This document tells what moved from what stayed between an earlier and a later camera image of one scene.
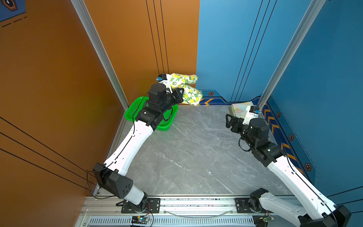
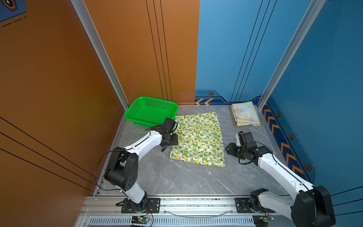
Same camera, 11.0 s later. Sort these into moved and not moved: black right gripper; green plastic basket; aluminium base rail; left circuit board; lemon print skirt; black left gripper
Moved: black right gripper; lemon print skirt; black left gripper
Not moved: left circuit board; green plastic basket; aluminium base rail
